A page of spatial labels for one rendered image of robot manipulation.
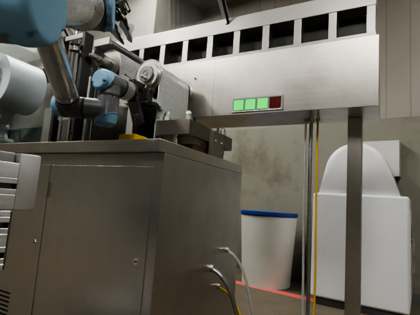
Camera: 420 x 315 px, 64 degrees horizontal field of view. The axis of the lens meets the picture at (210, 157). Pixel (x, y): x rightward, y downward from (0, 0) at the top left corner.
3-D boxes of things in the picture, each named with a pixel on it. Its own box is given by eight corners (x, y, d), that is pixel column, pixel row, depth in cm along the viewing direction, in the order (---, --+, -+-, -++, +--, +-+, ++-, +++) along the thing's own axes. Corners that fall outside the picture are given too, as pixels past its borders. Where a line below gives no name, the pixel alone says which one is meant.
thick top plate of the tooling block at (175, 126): (155, 135, 137) (156, 120, 138) (202, 150, 172) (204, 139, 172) (189, 134, 129) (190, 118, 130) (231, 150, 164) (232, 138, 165)
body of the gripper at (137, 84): (157, 88, 138) (137, 77, 128) (155, 109, 137) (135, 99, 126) (142, 90, 142) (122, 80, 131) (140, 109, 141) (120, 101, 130)
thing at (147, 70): (152, 63, 146) (152, 79, 144) (155, 65, 148) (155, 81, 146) (138, 67, 149) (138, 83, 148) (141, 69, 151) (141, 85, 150)
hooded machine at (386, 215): (420, 309, 266) (419, 151, 282) (413, 327, 220) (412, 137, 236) (327, 289, 308) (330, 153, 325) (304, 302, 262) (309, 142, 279)
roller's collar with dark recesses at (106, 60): (94, 67, 158) (95, 54, 159) (103, 71, 163) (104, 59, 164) (104, 65, 155) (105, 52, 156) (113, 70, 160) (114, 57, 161)
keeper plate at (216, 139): (207, 155, 143) (209, 130, 144) (218, 159, 152) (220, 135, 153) (213, 155, 142) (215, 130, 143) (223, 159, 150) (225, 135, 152)
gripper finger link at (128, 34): (142, 35, 137) (129, 14, 132) (135, 42, 133) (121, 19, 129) (137, 37, 139) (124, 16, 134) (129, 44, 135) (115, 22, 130)
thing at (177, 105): (154, 125, 143) (158, 83, 146) (184, 136, 164) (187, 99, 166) (155, 125, 143) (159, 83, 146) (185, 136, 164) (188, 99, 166)
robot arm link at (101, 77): (88, 91, 117) (91, 67, 118) (111, 100, 126) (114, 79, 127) (105, 89, 113) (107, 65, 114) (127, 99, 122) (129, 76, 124)
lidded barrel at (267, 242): (304, 284, 321) (307, 214, 330) (280, 295, 277) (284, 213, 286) (254, 274, 353) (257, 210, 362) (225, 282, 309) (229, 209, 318)
